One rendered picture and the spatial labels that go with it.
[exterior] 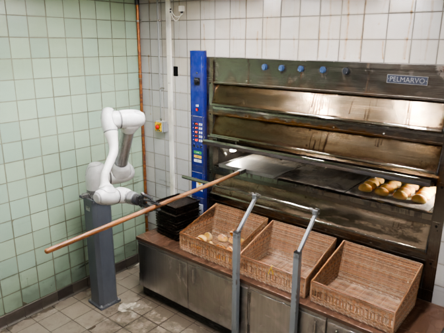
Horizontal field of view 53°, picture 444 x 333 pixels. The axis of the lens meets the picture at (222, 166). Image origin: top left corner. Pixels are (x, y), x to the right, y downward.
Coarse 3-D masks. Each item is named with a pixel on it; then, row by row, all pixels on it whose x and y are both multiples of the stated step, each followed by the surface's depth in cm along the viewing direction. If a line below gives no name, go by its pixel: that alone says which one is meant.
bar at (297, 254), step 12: (192, 180) 353; (204, 180) 346; (240, 192) 324; (252, 192) 319; (252, 204) 315; (288, 204) 300; (240, 228) 308; (300, 252) 277; (300, 264) 279; (300, 276) 282
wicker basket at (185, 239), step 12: (216, 204) 389; (216, 216) 388; (240, 216) 373; (252, 216) 366; (192, 228) 369; (204, 228) 382; (216, 228) 388; (228, 228) 380; (252, 228) 365; (180, 240) 360; (192, 240) 351; (216, 240) 376; (228, 240) 376; (192, 252) 353; (204, 252) 345; (216, 252) 336; (228, 252) 328; (228, 264) 331
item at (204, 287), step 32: (160, 256) 372; (192, 256) 350; (256, 256) 351; (160, 288) 381; (192, 288) 354; (224, 288) 332; (256, 288) 310; (224, 320) 339; (256, 320) 318; (288, 320) 299; (320, 320) 282; (352, 320) 271; (416, 320) 271
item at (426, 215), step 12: (216, 168) 384; (228, 168) 376; (264, 180) 354; (276, 180) 347; (288, 180) 345; (312, 192) 329; (324, 192) 323; (336, 192) 318; (372, 204) 302; (384, 204) 296; (396, 204) 296; (420, 216) 283
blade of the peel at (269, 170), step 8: (232, 160) 397; (240, 160) 400; (248, 160) 400; (256, 160) 400; (232, 168) 374; (240, 168) 368; (248, 168) 375; (256, 168) 375; (264, 168) 375; (272, 168) 374; (280, 168) 374; (288, 168) 374; (272, 176) 350
